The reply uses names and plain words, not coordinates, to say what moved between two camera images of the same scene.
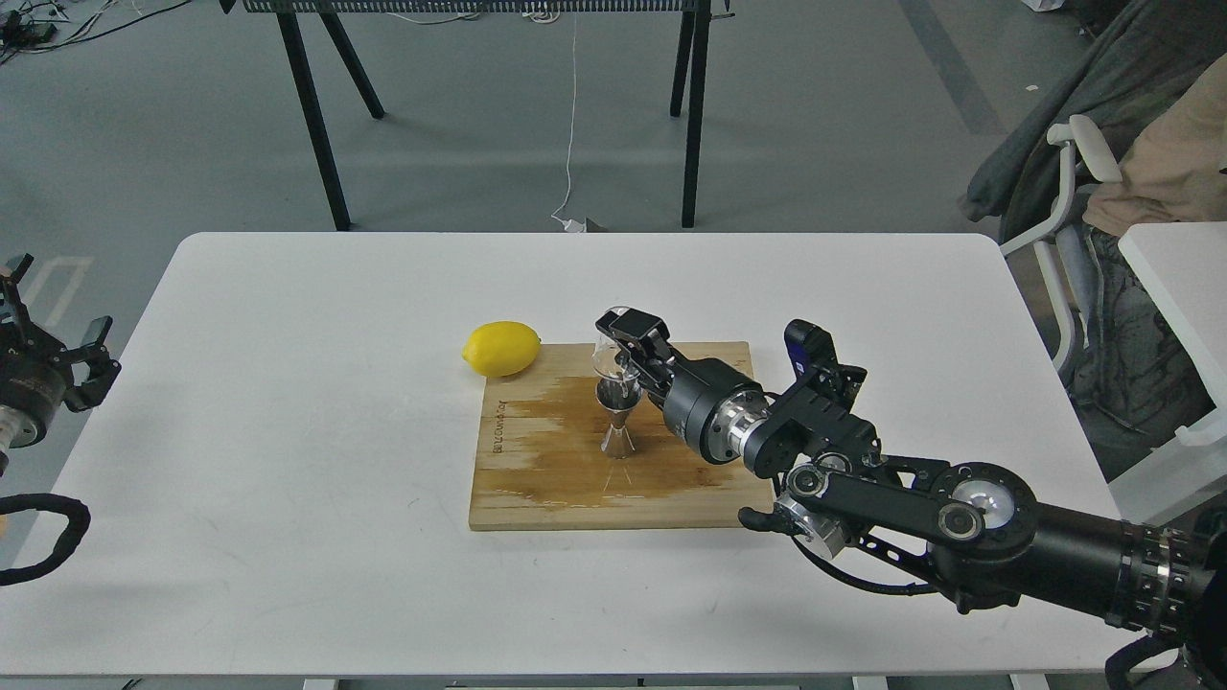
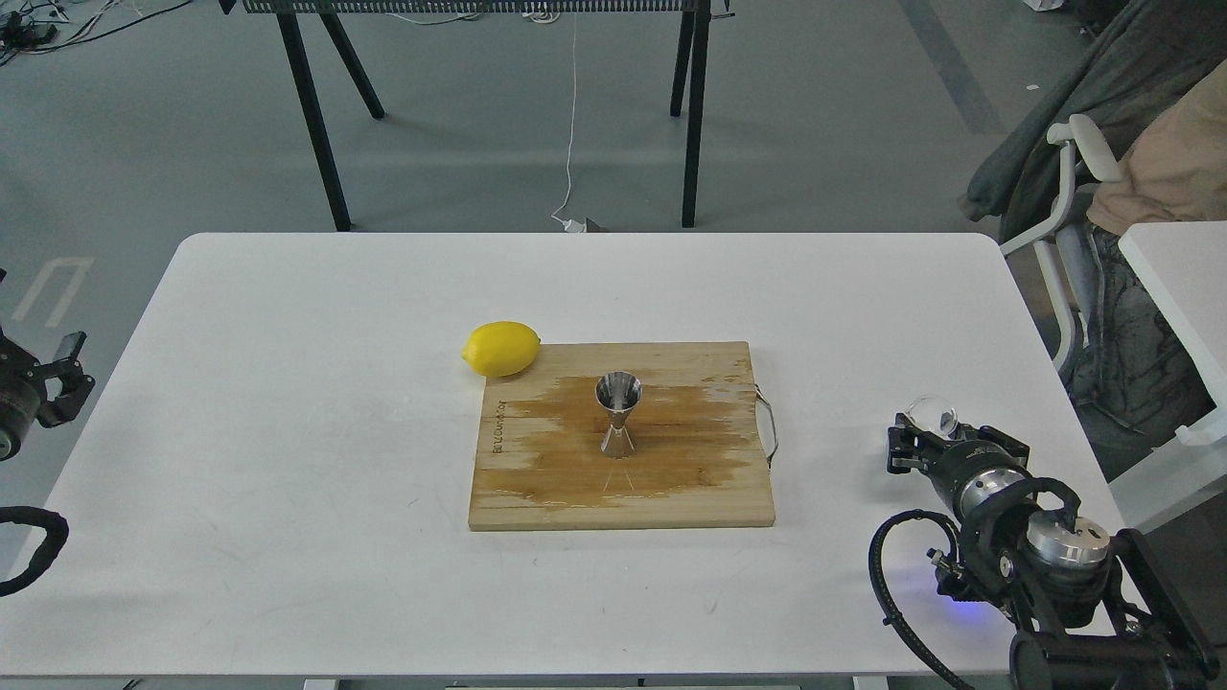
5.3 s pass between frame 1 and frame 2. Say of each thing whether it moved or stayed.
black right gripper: moved
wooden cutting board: stayed
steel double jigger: stayed
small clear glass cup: moved
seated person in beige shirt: stayed
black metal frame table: stayed
